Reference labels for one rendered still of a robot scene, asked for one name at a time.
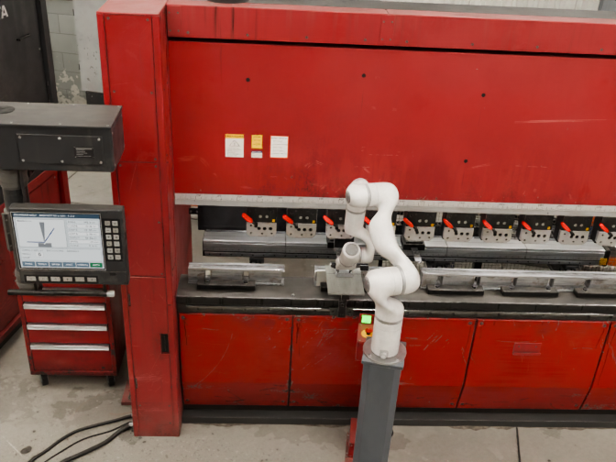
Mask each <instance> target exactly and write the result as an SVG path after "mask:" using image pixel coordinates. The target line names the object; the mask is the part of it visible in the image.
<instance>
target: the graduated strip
mask: <svg viewBox="0 0 616 462"><path fill-rule="evenodd" d="M175 199H181V200H213V201H245V202H277V203H308V204H347V200H346V198H320V197H289V196H257V195H225V194H194V193H175ZM396 205H404V206H435V207H467V208H500V209H532V210H563V211H595V212H616V206H602V205H571V204H539V203H477V202H446V201H415V200H398V202H397V204H396Z"/></svg>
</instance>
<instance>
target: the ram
mask: <svg viewBox="0 0 616 462"><path fill-rule="evenodd" d="M168 48H169V69H170V110H171V132H172V153H173V174H174V192H175V193H194V194H225V195H257V196H289V197H320V198H346V190H347V187H348V186H349V185H350V184H351V183H352V181H354V180H355V179H359V178H362V179H365V180H366V181H367V182H368V183H373V182H389V183H391V184H393V185H394V186H395V187H396V188H397V190H398V193H399V200H414V201H446V202H477V203H508V204H571V205H602V206H616V55H596V54H574V53H552V52H529V51H507V50H484V49H441V48H419V47H397V46H374V45H352V44H330V43H308V42H286V41H263V40H241V39H219V38H175V37H170V39H169V40H168ZM226 134H236V135H244V158H240V157H226ZM252 135H262V148H251V139H252ZM270 136H289V144H288V158H287V159H281V158H270ZM251 151H262V158H251ZM174 196H175V194H174ZM175 204H188V205H221V206H254V207H286V208H318V209H347V205H346V204H340V203H277V202H245V201H213V200H181V199H175ZM393 211H415V212H448V213H481V214H513V215H576V216H609V217H616V212H595V211H563V210H532V209H500V208H467V207H435V206H404V205H396V206H395V208H394V210H393Z"/></svg>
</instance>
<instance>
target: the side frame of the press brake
mask: <svg viewBox="0 0 616 462"><path fill-rule="evenodd" d="M168 1H169V0H107V1H106V2H105V3H104V4H103V5H102V6H101V7H100V8H99V9H98V10H97V11H96V20H97V30H98V40H99V50H100V61H101V71H102V82H103V92H104V105H122V106H123V108H122V110H121V112H122V119H123V131H124V143H125V149H124V151H123V154H122V156H121V158H120V160H119V161H118V163H117V166H116V168H115V171H113V172H110V173H111V183H112V194H113V204H114V205H123V206H124V207H125V218H126V240H127V251H128V262H129V273H130V281H129V283H128V285H121V295H122V305H123V316H124V326H125V336H126V355H127V365H128V377H129V387H130V397H131V407H132V417H133V427H134V436H177V437H179V436H180V433H181V428H182V412H183V403H182V386H181V373H180V353H179V333H178V313H177V303H176V294H177V290H178V286H179V281H180V277H181V274H188V266H189V262H193V252H192V223H191V215H190V214H189V208H191V206H190V205H188V204H175V196H174V194H175V192H174V174H173V153H172V132H171V90H170V69H169V48H168V40H169V39H170V37H168V36H167V16H166V4H167V3H168Z"/></svg>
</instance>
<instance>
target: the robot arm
mask: <svg viewBox="0 0 616 462"><path fill-rule="evenodd" d="M398 200H399V193H398V190H397V188H396V187H395V186H394V185H393V184H391V183H389V182H373V183H368V182H367V181H366V180H365V179H362V178H359V179H355V180H354V181H352V183H351V184H350V185H349V186H348V187H347V189H346V218H345V226H344V229H345V232H346V233H347V234H348V235H350V236H352V237H356V238H359V239H361V240H362V241H363V242H365V244H366V246H365V247H359V245H358V244H357V243H355V242H347V243H345V244H344V246H343V249H342V252H341V254H340V256H339V257H338V258H337V259H336V261H335V264H331V265H330V267H331V268H334V269H335V271H337V273H338V272H339V270H349V273H350V272H351V271H352V270H355V269H358V268H360V265H358V264H357V263H370V262H372V260H373V258H374V252H375V249H376V251H377V252H378V253H379V254H380V255H381V256H382V257H384V258H385V259H387V260H388V261H389V262H390V263H391V264H392V265H393V267H387V268H380V269H373V270H371V271H369V272H368V273H367V275H366V276H365V279H364V287H365V290H366V292H367V293H368V295H369V296H370V297H371V299H372V300H373V301H374V303H375V305H376V310H375V318H374V325H373V334H372V337H371V338H370V339H368V340H367V341H366V342H365V343H364V345H363V353H364V355H365V356H366V357H367V358H368V359H369V360H371V361H373V362H375V363H378V364H381V365H395V364H398V363H400V362H402V361H403V360H404V359H405V357H406V348H405V346H404V345H403V343H401V342H400V339H401V332H402V320H403V313H404V308H403V304H402V303H401V302H400V301H399V300H397V299H394V298H391V297H390V296H395V295H403V294H409V293H412V292H415V291H416V290H417V289H418V288H419V286H420V282H421V281H420V275H419V273H418V270H417V269H416V267H415V266H414V265H413V264H412V262H411V261H410V260H409V259H408V258H407V257H406V256H405V255H404V253H403V252H402V251H401V249H400V247H399V246H398V244H397V241H396V238H395V235H394V231H393V227H392V223H391V215H392V212H393V210H394V208H395V206H396V204H397V202H398ZM369 206H377V207H378V208H379V210H378V212H377V213H376V214H375V215H374V217H373V218H372V219H371V221H370V222H369V227H368V229H369V231H368V230H367V229H365V228H364V227H363V225H364V219H365V213H366V207H369Z"/></svg>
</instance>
